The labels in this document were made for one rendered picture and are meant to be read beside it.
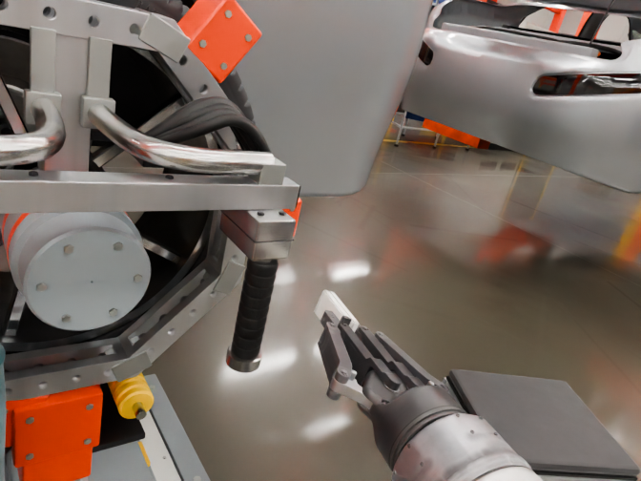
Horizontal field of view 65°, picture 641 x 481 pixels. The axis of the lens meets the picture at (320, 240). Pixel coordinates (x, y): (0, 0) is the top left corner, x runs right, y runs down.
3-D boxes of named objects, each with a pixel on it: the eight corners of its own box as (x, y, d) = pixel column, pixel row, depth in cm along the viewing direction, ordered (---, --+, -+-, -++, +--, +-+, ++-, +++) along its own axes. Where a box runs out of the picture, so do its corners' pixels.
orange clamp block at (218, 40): (199, 73, 73) (239, 27, 74) (221, 85, 68) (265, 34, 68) (163, 37, 69) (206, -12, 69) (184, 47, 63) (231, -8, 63)
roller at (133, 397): (112, 328, 107) (113, 304, 105) (157, 425, 86) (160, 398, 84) (82, 332, 104) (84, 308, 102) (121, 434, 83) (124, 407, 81)
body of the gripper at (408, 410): (498, 418, 40) (433, 351, 48) (418, 409, 36) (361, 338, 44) (455, 491, 42) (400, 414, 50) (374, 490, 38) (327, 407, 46)
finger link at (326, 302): (342, 345, 54) (337, 345, 53) (319, 312, 60) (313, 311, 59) (354, 322, 53) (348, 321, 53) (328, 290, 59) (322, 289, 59)
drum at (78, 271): (107, 249, 76) (113, 159, 71) (152, 327, 61) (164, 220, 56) (-4, 256, 68) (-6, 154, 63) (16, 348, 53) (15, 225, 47)
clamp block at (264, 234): (254, 227, 65) (260, 188, 63) (289, 260, 59) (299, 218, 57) (217, 228, 62) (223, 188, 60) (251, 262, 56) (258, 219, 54)
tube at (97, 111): (214, 137, 71) (225, 59, 67) (282, 186, 58) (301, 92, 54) (78, 127, 61) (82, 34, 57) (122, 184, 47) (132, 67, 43)
